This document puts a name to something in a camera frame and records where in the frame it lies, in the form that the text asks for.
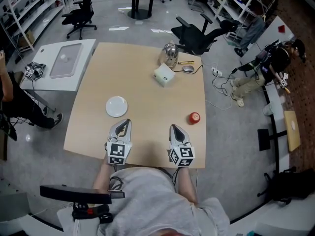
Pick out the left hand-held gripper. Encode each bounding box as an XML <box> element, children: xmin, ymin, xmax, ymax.
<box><xmin>106</xmin><ymin>118</ymin><xmax>133</xmax><ymax>166</ymax></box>

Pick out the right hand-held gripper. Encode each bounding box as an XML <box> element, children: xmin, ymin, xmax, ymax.
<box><xmin>167</xmin><ymin>124</ymin><xmax>195</xmax><ymax>168</ymax></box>

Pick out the red apple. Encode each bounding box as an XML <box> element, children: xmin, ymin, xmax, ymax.
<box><xmin>189</xmin><ymin>111</ymin><xmax>201</xmax><ymax>125</ymax></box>

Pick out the white round plate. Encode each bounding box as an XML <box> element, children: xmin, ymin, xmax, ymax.
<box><xmin>105</xmin><ymin>96</ymin><xmax>129</xmax><ymax>118</ymax></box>

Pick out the person's right forearm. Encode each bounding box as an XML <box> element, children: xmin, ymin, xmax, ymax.
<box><xmin>176</xmin><ymin>167</ymin><xmax>199</xmax><ymax>206</ymax></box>

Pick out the person's left forearm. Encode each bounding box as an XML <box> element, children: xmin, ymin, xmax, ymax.
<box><xmin>92</xmin><ymin>160</ymin><xmax>116</xmax><ymax>191</ymax></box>

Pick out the white tissue box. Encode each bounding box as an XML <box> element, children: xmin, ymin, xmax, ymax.
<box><xmin>154</xmin><ymin>62</ymin><xmax>176</xmax><ymax>88</ymax></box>

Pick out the person's grey shirt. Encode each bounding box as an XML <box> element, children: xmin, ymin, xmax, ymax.
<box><xmin>57</xmin><ymin>167</ymin><xmax>231</xmax><ymax>236</ymax></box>

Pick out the white side table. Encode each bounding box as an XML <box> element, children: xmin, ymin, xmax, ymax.
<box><xmin>19</xmin><ymin>38</ymin><xmax>96</xmax><ymax>113</ymax></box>

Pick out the steel kettle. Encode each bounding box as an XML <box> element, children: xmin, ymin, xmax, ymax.
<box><xmin>157</xmin><ymin>42</ymin><xmax>180</xmax><ymax>67</ymax></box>

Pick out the silver laptop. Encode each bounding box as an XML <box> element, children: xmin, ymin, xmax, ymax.
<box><xmin>49</xmin><ymin>42</ymin><xmax>82</xmax><ymax>79</ymax></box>

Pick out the spare hand-held gripper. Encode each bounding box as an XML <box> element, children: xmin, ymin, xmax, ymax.
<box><xmin>35</xmin><ymin>61</ymin><xmax>47</xmax><ymax>80</ymax></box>
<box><xmin>24</xmin><ymin>62</ymin><xmax>35</xmax><ymax>79</ymax></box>

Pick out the black office chair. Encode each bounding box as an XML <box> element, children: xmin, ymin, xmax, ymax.
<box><xmin>61</xmin><ymin>0</ymin><xmax>98</xmax><ymax>40</ymax></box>
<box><xmin>171</xmin><ymin>13</ymin><xmax>241</xmax><ymax>56</ymax></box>

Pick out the wooden board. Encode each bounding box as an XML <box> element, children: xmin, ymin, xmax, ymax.
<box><xmin>283</xmin><ymin>111</ymin><xmax>301</xmax><ymax>152</ymax></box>

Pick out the cardboard box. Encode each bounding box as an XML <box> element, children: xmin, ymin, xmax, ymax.
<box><xmin>18</xmin><ymin>29</ymin><xmax>35</xmax><ymax>50</ymax></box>

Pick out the grey cabinet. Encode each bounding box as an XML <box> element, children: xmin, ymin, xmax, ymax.
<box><xmin>240</xmin><ymin>15</ymin><xmax>295</xmax><ymax>66</ymax></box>

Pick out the white storage shelf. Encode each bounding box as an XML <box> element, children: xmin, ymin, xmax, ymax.
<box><xmin>0</xmin><ymin>0</ymin><xmax>67</xmax><ymax>53</ymax></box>
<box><xmin>208</xmin><ymin>0</ymin><xmax>269</xmax><ymax>43</ymax></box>

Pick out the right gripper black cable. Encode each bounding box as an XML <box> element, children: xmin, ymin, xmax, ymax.
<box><xmin>172</xmin><ymin>167</ymin><xmax>181</xmax><ymax>186</ymax></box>

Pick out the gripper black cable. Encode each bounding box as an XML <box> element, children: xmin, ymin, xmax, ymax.
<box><xmin>172</xmin><ymin>167</ymin><xmax>181</xmax><ymax>186</ymax></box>
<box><xmin>109</xmin><ymin>165</ymin><xmax>124</xmax><ymax>191</ymax></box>

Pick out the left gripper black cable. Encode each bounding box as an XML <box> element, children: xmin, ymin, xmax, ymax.
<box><xmin>109</xmin><ymin>165</ymin><xmax>124</xmax><ymax>191</ymax></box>

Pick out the white floor cable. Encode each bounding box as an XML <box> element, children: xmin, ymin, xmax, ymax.
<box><xmin>205</xmin><ymin>79</ymin><xmax>233</xmax><ymax>111</ymax></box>

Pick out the black mouse cable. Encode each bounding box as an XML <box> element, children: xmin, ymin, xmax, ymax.
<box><xmin>172</xmin><ymin>64</ymin><xmax>204</xmax><ymax>75</ymax></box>

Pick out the black floor cable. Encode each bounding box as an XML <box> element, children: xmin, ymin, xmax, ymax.
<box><xmin>213</xmin><ymin>69</ymin><xmax>237</xmax><ymax>95</ymax></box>

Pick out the black chest-mounted camera rig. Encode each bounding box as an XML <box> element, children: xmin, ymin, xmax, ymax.
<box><xmin>39</xmin><ymin>184</ymin><xmax>126</xmax><ymax>224</ymax></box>

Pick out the black rectangular block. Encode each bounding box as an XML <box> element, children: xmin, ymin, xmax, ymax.
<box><xmin>257</xmin><ymin>128</ymin><xmax>271</xmax><ymax>151</ymax></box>

